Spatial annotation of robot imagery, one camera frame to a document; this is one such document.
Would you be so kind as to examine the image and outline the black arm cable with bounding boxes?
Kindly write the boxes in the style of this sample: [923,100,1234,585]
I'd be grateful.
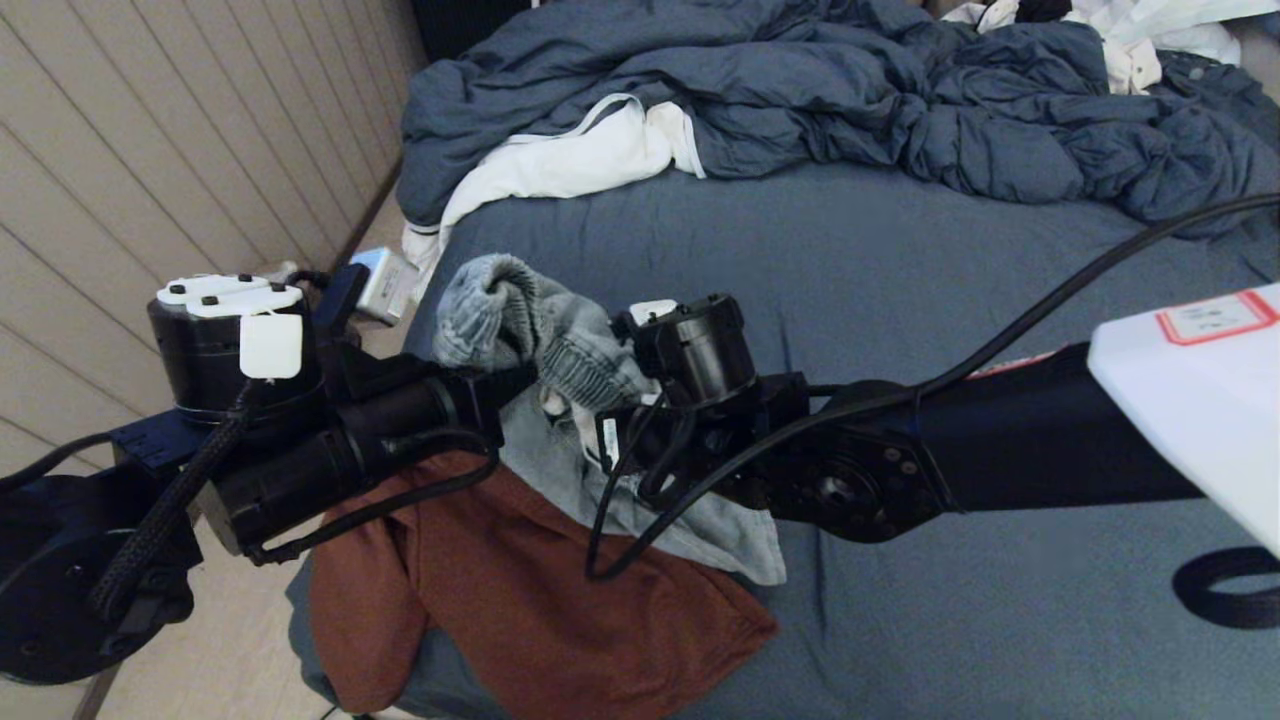
[0,390,501,621]
[585,192,1280,583]

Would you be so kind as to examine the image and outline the bed with blue sheet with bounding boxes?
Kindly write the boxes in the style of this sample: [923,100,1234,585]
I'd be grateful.
[287,160,1280,720]

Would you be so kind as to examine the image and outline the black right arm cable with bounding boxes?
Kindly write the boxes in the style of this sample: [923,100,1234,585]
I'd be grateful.
[585,192,1280,583]

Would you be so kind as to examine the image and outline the white clothes pile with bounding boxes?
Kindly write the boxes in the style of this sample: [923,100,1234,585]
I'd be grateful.
[940,0,1280,96]

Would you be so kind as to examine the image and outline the black furniture panel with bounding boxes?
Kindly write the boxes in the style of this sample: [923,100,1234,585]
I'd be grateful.
[410,0,541,63]

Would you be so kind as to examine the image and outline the crumpled blue duvet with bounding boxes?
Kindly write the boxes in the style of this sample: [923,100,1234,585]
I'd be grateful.
[395,0,1280,241]

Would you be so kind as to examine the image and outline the light blue denim shorts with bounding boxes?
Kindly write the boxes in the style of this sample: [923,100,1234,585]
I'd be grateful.
[432,253,788,588]

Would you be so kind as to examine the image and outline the dark blue denim garment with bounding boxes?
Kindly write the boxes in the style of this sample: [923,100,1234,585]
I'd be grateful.
[1155,50,1280,166]

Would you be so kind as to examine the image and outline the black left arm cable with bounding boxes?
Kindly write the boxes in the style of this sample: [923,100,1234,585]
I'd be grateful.
[0,390,501,621]

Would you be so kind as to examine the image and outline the black cable loop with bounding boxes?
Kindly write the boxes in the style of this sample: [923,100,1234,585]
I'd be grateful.
[1172,547,1280,631]

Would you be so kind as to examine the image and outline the brown shorts with white print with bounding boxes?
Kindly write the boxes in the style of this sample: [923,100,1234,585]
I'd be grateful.
[308,450,781,719]

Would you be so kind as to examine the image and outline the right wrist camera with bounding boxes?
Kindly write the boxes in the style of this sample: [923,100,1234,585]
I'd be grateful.
[612,293,758,411]

